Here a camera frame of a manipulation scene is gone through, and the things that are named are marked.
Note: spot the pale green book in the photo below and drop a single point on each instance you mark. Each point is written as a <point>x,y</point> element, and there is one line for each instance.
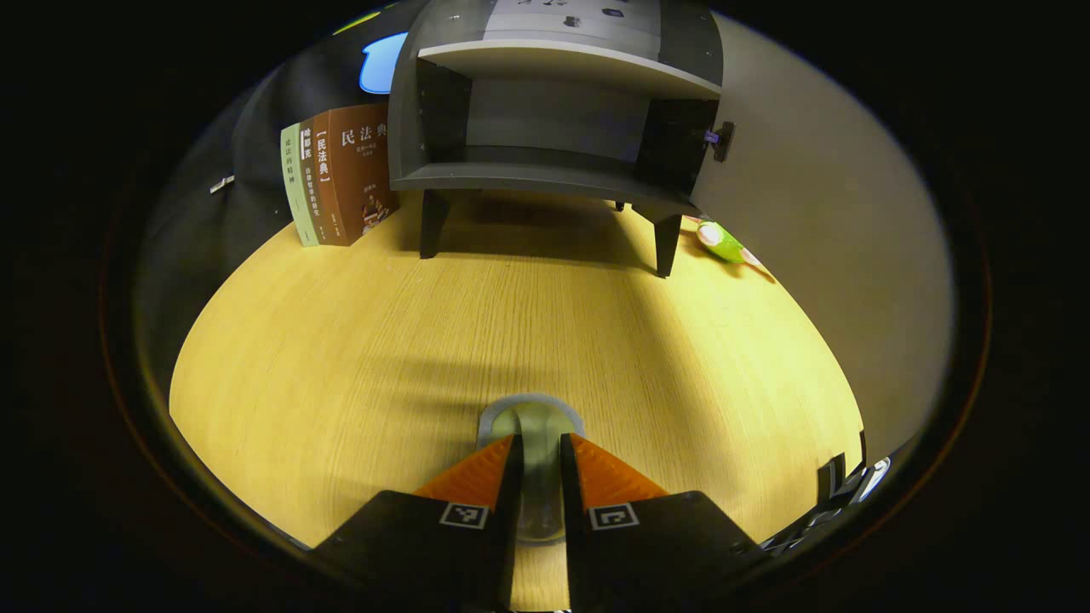
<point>294,183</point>

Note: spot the olive brown book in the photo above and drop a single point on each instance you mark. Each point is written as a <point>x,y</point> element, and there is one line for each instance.
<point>313,191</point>

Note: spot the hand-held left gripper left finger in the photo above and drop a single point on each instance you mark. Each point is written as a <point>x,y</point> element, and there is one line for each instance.
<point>511,528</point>

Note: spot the black cabinet hinge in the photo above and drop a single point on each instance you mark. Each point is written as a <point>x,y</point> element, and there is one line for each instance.
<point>724,140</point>

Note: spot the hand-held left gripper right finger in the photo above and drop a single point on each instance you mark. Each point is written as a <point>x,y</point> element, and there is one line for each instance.
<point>569,528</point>

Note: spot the grey round coaster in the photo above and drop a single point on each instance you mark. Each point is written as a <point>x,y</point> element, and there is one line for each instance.
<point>492,423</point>

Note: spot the black backdrop cloth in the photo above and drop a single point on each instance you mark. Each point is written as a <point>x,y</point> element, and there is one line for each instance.
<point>255,128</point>

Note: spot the white cloth clip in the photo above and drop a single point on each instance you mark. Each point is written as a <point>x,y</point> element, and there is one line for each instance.
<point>221,183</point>

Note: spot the green plastic toy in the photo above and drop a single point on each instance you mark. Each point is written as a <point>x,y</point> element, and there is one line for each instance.
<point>722,243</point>

